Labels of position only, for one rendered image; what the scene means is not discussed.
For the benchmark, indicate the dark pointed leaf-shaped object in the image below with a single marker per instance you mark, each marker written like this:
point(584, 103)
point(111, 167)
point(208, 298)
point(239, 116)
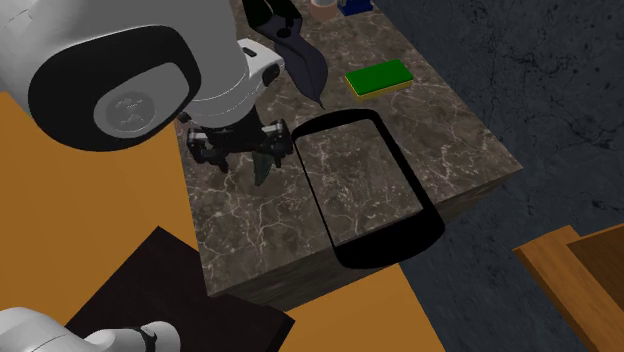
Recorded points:
point(304, 63)

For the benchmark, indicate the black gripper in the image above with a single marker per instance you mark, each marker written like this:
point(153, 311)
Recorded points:
point(236, 132)

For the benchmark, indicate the brown wooden furniture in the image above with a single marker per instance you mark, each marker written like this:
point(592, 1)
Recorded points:
point(575, 278)

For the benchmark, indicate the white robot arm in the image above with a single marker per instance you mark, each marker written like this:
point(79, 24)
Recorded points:
point(122, 44)

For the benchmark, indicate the dark robot stand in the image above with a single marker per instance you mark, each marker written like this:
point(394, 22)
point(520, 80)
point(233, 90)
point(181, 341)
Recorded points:
point(170, 292)

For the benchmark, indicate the black phone with clear screen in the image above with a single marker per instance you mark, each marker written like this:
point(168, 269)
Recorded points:
point(385, 248)

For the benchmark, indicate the blue box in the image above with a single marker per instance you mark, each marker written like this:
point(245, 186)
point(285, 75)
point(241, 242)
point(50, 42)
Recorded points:
point(355, 6)

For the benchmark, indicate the beige tape roll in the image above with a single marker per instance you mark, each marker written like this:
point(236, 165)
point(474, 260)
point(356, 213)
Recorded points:
point(324, 10)

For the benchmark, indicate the green and yellow sponge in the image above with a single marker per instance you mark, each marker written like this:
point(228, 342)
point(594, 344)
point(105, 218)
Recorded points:
point(380, 75)

